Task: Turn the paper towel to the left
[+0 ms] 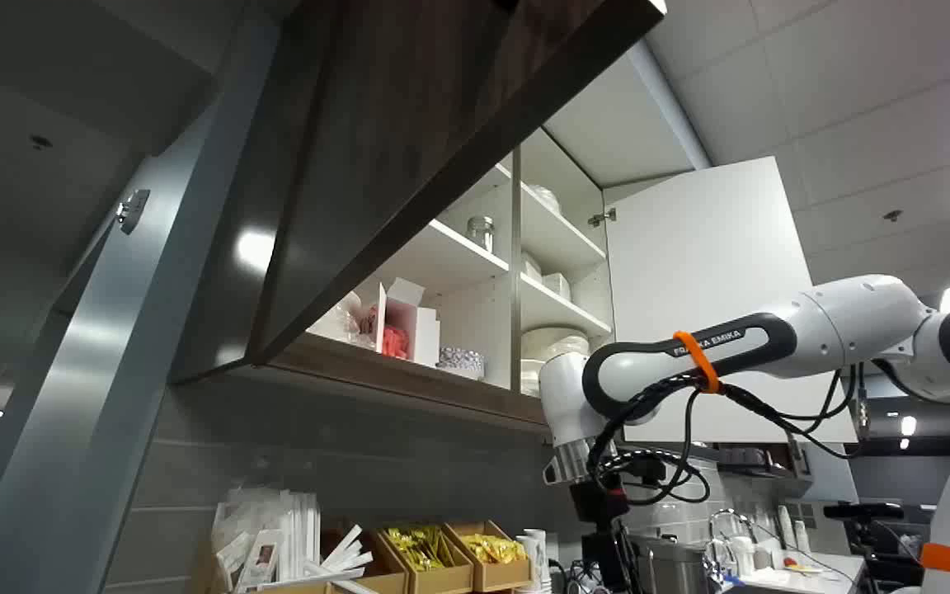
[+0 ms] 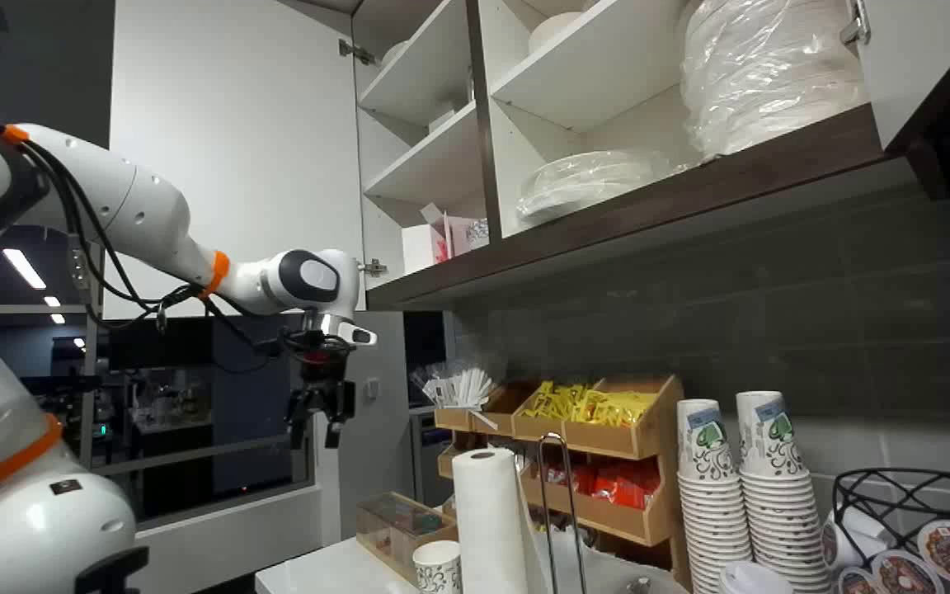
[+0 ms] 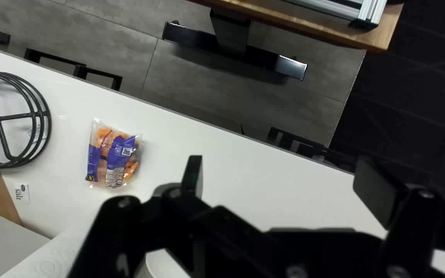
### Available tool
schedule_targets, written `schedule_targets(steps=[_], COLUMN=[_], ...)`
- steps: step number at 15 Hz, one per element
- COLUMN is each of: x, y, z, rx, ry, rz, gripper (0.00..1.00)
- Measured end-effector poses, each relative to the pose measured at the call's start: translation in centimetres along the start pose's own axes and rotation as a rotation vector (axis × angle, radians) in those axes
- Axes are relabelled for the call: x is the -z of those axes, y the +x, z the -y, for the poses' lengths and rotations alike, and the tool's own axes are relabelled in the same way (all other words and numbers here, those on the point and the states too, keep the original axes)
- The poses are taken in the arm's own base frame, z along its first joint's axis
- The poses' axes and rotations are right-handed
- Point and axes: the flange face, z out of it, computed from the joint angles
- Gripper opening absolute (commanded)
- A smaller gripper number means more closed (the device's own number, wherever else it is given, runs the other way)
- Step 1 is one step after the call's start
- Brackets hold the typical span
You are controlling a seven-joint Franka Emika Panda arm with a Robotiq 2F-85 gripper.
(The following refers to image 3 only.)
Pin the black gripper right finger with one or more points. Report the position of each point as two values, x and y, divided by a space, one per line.
378 190

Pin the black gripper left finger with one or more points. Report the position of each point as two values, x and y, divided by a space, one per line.
191 180

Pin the white paper towel roll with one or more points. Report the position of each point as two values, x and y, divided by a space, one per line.
52 260

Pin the orange blue snack packet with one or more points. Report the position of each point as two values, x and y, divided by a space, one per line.
112 156

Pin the small white sachet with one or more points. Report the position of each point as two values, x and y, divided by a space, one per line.
21 192

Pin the wooden table with metal leg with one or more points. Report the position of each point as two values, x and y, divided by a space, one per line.
352 24

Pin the black wire basket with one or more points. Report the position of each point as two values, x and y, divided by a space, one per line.
37 115

